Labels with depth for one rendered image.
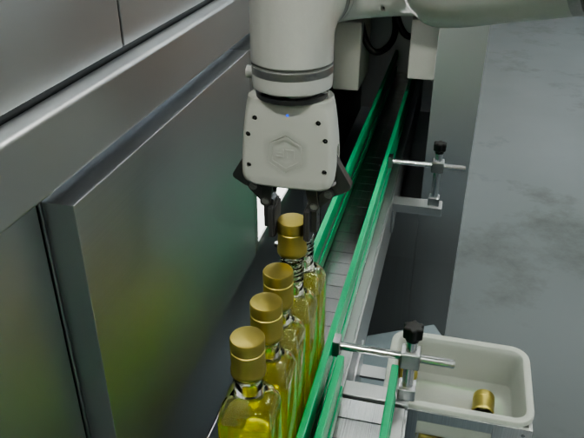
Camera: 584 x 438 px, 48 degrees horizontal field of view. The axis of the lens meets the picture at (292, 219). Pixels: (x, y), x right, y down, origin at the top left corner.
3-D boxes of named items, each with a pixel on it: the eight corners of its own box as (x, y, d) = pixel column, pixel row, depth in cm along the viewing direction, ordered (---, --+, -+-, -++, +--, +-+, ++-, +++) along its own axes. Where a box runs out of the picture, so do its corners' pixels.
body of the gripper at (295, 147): (233, 88, 66) (237, 188, 72) (334, 96, 64) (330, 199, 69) (255, 66, 72) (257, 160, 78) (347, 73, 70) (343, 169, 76)
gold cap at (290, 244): (282, 242, 80) (281, 209, 78) (309, 245, 80) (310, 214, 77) (273, 257, 77) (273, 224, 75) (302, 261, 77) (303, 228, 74)
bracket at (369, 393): (344, 410, 101) (346, 375, 98) (406, 421, 99) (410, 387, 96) (340, 428, 98) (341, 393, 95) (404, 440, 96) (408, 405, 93)
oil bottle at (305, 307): (277, 398, 95) (275, 274, 84) (315, 405, 94) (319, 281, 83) (267, 427, 90) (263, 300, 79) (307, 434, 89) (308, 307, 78)
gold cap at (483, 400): (468, 421, 105) (471, 401, 109) (492, 426, 105) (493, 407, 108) (472, 404, 104) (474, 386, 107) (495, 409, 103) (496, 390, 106)
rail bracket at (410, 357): (334, 374, 98) (336, 307, 92) (449, 394, 95) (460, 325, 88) (329, 388, 96) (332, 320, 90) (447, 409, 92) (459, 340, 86)
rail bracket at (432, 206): (384, 222, 158) (391, 133, 147) (456, 230, 154) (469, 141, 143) (381, 231, 154) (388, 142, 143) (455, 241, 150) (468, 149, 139)
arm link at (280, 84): (235, 69, 64) (236, 98, 66) (324, 76, 63) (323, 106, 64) (260, 46, 72) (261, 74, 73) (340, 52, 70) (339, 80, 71)
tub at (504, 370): (390, 365, 119) (394, 327, 115) (520, 387, 114) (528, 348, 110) (377, 439, 104) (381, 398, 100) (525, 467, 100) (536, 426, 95)
